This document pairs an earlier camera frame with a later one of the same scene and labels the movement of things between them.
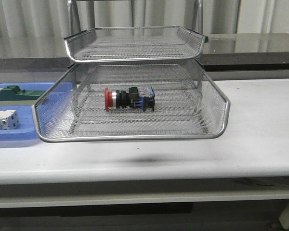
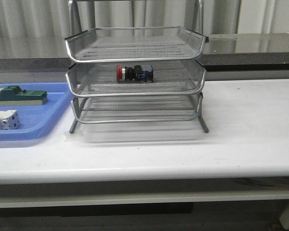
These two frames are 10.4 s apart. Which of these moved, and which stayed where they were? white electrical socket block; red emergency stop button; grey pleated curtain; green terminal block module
Moved: red emergency stop button
Stayed: grey pleated curtain; white electrical socket block; green terminal block module
